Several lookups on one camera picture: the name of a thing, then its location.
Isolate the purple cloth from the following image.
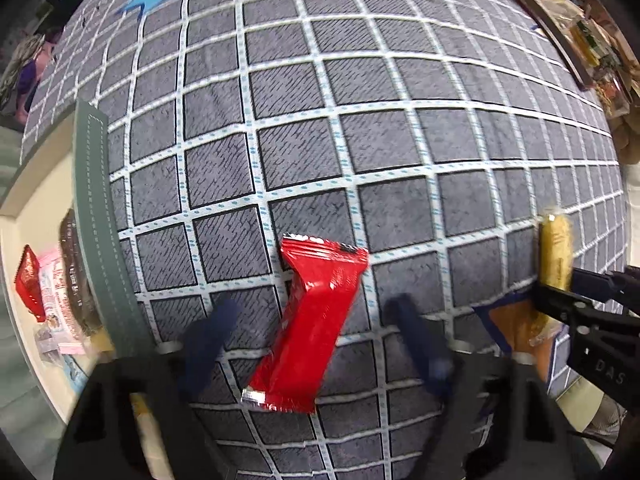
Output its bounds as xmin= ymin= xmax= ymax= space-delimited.
xmin=0 ymin=30 xmax=63 ymax=121

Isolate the red snack tray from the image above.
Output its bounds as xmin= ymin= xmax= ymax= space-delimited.
xmin=500 ymin=0 xmax=640 ymax=116

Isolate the khaki cloth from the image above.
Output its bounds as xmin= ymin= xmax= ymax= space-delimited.
xmin=612 ymin=112 xmax=640 ymax=166

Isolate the small red snack packet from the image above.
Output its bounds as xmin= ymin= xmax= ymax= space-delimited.
xmin=14 ymin=245 xmax=47 ymax=323

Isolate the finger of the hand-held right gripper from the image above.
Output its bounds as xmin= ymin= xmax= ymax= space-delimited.
xmin=533 ymin=284 xmax=608 ymax=333
xmin=569 ymin=266 xmax=640 ymax=306

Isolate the grey checkered mat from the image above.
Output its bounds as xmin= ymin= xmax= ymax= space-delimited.
xmin=22 ymin=0 xmax=628 ymax=480

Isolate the green felt storage box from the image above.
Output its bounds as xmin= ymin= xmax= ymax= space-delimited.
xmin=0 ymin=100 xmax=161 ymax=426

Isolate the orange and blue card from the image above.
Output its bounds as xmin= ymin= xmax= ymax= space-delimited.
xmin=472 ymin=292 xmax=568 ymax=401

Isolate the yellow snack stick packet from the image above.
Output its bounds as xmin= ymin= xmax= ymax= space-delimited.
xmin=529 ymin=209 xmax=576 ymax=347

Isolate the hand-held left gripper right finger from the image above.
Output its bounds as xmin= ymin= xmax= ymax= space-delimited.
xmin=387 ymin=294 xmax=601 ymax=480

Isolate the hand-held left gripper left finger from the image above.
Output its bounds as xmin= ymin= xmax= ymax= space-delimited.
xmin=52 ymin=295 xmax=242 ymax=480

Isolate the dark brown snack packet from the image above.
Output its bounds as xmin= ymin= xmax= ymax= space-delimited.
xmin=57 ymin=209 xmax=103 ymax=336

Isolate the pink snack packet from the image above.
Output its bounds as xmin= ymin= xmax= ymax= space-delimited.
xmin=37 ymin=252 xmax=83 ymax=357

